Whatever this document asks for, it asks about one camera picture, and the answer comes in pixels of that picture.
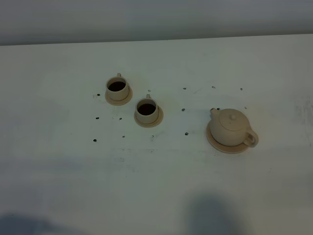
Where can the beige near cup saucer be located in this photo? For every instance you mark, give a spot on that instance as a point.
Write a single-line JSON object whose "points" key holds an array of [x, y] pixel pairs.
{"points": [[151, 120]]}

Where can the beige far left teacup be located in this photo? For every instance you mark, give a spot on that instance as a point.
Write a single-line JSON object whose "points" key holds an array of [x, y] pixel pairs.
{"points": [[117, 88]]}

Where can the beige teacup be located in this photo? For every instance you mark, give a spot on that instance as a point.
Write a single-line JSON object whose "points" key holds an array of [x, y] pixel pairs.
{"points": [[146, 106], [117, 88]]}

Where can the beige near teacup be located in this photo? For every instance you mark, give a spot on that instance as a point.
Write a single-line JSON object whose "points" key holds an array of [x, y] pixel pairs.
{"points": [[146, 106]]}

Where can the beige far left saucer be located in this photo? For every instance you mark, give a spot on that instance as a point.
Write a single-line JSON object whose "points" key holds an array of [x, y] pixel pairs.
{"points": [[119, 102]]}

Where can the beige ceramic teapot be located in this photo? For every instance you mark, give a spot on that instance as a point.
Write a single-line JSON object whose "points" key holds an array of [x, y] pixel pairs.
{"points": [[230, 127]]}

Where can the beige teapot saucer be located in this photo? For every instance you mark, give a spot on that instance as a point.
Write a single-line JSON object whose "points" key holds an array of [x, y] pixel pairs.
{"points": [[223, 148]]}

